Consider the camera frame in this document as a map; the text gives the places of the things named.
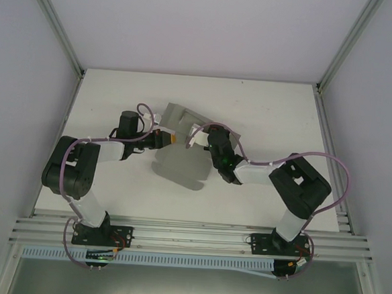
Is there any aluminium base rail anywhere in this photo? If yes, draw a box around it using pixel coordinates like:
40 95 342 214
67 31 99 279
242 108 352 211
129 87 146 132
7 206 377 268

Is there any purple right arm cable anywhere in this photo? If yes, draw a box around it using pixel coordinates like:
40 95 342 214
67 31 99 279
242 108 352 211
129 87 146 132
185 121 354 285

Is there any aluminium side rail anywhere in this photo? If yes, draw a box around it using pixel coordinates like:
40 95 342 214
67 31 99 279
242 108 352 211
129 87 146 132
29 72 85 221
306 91 365 235

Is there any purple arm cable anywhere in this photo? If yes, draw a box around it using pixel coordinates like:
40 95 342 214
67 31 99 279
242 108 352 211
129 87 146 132
185 121 354 285
54 97 164 277

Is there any light blue cable duct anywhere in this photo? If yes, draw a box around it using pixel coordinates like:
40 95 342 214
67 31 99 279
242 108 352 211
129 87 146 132
21 240 310 282

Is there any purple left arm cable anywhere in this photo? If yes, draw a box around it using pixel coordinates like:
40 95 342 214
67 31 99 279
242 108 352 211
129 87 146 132
54 97 164 277

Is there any black controller board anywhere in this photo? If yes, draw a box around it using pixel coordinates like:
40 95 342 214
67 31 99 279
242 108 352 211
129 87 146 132
84 248 117 271
271 259 307 283

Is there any aluminium frame post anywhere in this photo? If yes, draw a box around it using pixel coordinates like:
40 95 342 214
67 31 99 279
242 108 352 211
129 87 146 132
315 0 385 97
17 0 91 79

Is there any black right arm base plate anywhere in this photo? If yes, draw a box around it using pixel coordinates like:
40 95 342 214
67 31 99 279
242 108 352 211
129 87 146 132
248 231 312 260

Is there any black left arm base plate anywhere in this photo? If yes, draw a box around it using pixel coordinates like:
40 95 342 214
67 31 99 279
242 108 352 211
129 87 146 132
70 222 135 250

